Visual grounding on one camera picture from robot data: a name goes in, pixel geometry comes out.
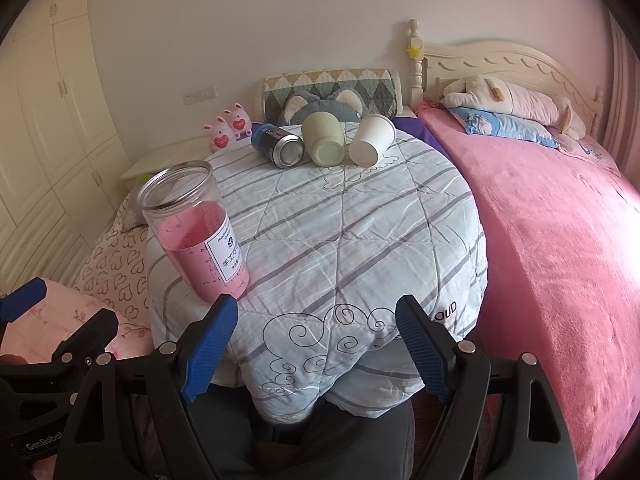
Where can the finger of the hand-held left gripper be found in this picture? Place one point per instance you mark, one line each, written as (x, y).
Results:
(85, 332)
(25, 297)

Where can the white paper cup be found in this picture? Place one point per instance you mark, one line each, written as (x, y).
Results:
(372, 135)

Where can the yellow star sticker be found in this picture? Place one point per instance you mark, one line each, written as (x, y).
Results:
(413, 52)

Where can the cream wooden bed headboard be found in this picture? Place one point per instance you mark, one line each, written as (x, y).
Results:
(500, 60)

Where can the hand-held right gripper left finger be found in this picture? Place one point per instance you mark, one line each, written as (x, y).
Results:
(210, 347)

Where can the patchwork diamond cushion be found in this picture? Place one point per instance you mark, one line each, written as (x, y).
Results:
(325, 80)

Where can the blue printed pillow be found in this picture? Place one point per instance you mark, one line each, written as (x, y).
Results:
(500, 127)

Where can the pink fleece blanket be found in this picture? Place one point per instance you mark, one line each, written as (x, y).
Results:
(550, 260)

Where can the dark drink can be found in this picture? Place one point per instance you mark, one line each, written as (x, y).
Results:
(277, 142)

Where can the white printed pillow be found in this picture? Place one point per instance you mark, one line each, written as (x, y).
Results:
(590, 150)

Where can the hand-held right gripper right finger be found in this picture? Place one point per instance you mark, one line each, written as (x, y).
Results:
(425, 352)

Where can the pale green cup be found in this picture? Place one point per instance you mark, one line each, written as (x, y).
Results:
(322, 132)

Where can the pink floral cloth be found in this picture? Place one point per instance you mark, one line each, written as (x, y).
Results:
(65, 310)

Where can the striped pale blue quilt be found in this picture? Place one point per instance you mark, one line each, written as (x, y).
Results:
(325, 240)

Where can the dark cloth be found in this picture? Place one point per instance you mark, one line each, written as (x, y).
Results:
(340, 440)

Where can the white and pink plush toy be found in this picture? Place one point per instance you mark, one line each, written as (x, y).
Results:
(520, 100)

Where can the heart print pillow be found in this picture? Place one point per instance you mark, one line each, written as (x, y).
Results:
(110, 265)

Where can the small green object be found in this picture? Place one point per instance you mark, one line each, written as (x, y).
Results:
(145, 179)

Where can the cream nightstand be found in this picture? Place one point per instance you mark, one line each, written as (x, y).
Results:
(165, 160)

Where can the pink curtain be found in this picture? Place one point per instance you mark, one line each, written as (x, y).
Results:
(627, 85)

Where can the clear jar with pink liquid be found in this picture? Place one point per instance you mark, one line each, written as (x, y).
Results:
(200, 255)

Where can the purple cloth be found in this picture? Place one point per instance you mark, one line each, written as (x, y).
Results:
(417, 127)

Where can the grey eared plush cushion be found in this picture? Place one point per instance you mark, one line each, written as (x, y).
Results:
(320, 105)

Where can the cream wardrobe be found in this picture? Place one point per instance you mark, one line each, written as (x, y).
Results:
(50, 110)

